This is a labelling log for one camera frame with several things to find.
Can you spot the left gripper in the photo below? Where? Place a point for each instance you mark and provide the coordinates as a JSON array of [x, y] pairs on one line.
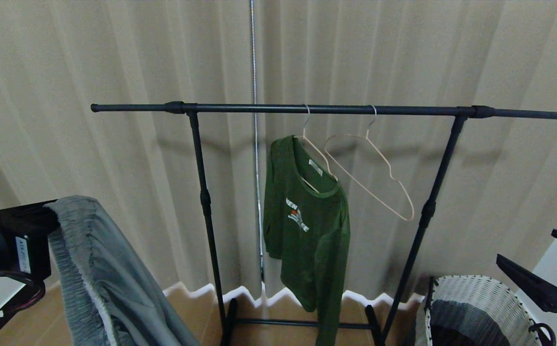
[[18, 240]]

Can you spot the pale grey shorts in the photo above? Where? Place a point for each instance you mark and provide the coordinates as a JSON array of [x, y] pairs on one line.
[[110, 278]]

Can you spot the pink clothes hanger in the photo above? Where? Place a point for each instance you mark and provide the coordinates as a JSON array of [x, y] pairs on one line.
[[389, 175], [317, 153]]

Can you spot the green printed T-shirt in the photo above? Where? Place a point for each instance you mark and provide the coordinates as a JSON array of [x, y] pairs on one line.
[[312, 250]]

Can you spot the white laundry basket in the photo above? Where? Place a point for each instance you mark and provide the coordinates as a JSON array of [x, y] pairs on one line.
[[480, 293]]

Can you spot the black clothes rack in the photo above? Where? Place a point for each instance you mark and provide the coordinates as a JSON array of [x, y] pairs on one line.
[[307, 109]]

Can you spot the beige curtain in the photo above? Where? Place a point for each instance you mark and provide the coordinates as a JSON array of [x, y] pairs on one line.
[[91, 57]]

